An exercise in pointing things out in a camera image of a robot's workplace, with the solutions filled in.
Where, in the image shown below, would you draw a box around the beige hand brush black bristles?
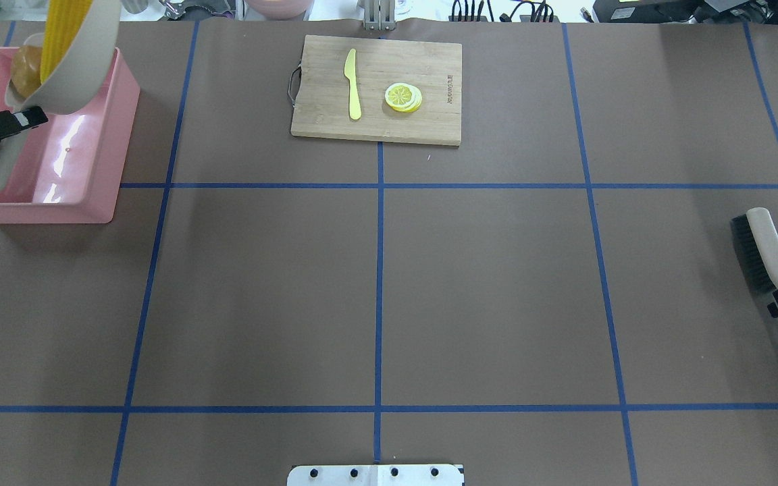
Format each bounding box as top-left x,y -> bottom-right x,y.
729,207 -> 778,317

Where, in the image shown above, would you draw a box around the brown toy potato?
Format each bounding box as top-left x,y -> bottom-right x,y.
10,45 -> 43,99

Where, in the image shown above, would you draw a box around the pink plastic bin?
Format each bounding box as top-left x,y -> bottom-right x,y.
0,49 -> 141,224

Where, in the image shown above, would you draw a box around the beige plastic dustpan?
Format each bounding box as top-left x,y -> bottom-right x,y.
0,1 -> 121,191

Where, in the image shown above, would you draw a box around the yellow toy corn cob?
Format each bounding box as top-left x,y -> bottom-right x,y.
39,0 -> 94,84

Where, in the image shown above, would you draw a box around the pink bowl with clear pieces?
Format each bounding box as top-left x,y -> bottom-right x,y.
244,0 -> 314,20

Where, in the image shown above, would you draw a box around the wooden cutting board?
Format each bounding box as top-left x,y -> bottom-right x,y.
290,34 -> 463,146

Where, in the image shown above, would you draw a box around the yellow plastic knife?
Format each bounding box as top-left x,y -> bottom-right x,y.
343,47 -> 362,121

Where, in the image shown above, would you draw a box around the yellow lemon slices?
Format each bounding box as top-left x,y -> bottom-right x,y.
384,82 -> 423,113

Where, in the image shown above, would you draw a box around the aluminium frame post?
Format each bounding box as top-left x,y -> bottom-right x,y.
357,0 -> 397,31

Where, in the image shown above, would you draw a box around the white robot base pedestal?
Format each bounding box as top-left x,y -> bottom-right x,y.
286,464 -> 465,485

